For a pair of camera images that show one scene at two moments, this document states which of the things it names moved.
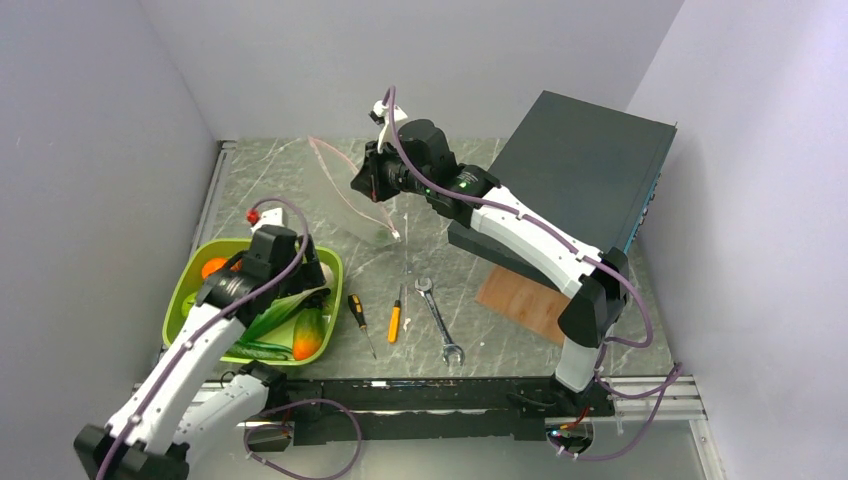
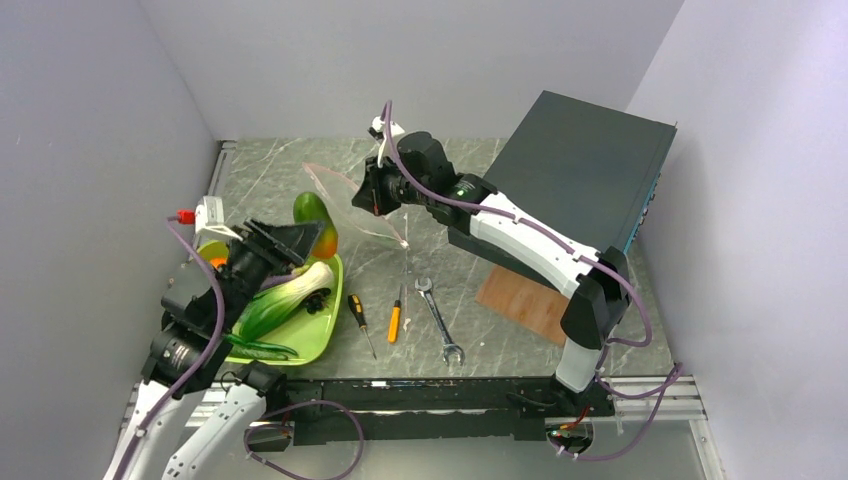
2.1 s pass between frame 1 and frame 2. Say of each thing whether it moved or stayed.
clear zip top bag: moved
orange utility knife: stayed
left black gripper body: moved
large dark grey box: stayed
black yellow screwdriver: stayed
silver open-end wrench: stayed
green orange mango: moved
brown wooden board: stayed
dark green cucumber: stayed
